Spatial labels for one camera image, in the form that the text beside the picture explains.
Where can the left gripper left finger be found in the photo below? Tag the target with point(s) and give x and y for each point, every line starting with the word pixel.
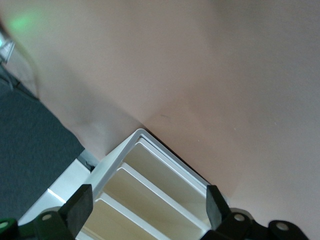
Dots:
pixel 75 212

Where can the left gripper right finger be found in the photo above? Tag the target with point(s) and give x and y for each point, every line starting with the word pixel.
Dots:
pixel 215 210

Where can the white compartment tray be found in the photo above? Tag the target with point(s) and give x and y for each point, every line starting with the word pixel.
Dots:
pixel 115 160

